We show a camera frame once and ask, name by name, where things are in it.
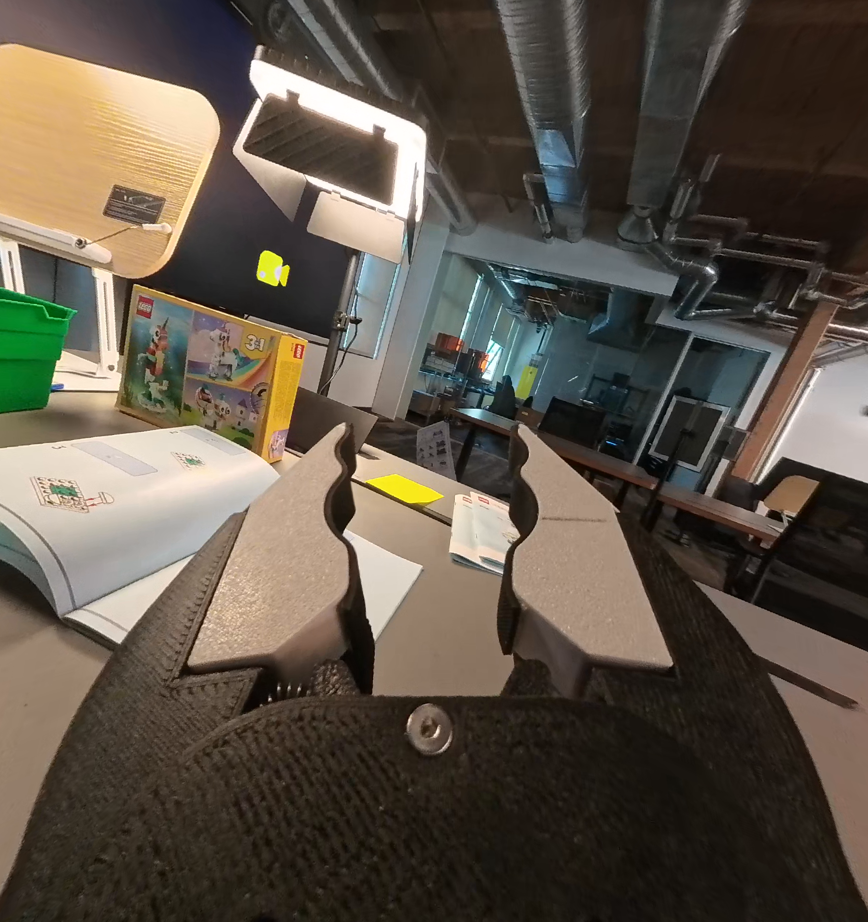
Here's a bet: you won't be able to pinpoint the wooden support post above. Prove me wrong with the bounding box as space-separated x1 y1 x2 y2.
731 297 840 482

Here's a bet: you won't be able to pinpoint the standing printed paper sheet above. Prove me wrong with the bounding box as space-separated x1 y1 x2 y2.
415 421 458 478

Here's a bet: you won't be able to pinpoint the black light stand pole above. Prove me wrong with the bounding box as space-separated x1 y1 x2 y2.
317 248 364 399

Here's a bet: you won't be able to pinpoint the green plastic bin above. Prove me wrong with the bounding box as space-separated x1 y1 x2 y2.
0 277 79 418

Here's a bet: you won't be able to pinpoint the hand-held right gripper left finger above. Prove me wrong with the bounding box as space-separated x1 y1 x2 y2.
185 423 379 698

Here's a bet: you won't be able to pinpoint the wooden board on white stand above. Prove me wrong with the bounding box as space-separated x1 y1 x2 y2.
0 43 223 380

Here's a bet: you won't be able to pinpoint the small white folded leaflet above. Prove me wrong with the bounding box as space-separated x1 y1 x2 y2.
448 493 510 576
470 491 523 571

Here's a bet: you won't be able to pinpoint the grey ceiling pipes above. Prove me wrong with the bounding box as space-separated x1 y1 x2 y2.
646 212 868 328

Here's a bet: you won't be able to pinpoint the long brown wooden table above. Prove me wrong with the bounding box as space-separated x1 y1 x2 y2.
450 405 660 509

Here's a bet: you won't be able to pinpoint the open pale blue instruction booklet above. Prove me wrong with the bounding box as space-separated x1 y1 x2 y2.
0 424 425 651

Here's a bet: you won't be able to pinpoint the tan wooden chair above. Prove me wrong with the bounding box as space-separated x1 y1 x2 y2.
760 474 821 528

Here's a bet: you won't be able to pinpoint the white studio light panel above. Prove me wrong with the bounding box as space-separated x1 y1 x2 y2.
232 45 429 265

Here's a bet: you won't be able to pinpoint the brown wooden bench table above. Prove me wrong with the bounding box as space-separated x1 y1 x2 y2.
653 481 786 552

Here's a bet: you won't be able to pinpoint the black mesh office chair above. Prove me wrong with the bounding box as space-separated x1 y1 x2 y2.
540 395 609 449

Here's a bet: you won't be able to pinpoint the yellow lego set box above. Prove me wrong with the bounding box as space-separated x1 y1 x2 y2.
116 284 309 463

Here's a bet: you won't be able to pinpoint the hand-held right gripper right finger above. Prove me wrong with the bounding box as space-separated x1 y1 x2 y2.
496 423 674 701

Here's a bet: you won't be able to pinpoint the black cabinet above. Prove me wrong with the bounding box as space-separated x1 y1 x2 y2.
749 456 868 617

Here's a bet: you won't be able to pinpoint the yellow sticky note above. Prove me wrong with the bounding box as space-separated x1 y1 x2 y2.
365 473 446 506

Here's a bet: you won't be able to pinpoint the thin dark stick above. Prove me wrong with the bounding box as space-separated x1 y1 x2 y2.
757 654 861 712

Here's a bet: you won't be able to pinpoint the silver ventilation duct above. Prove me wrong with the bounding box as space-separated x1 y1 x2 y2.
616 0 750 249
493 0 595 242

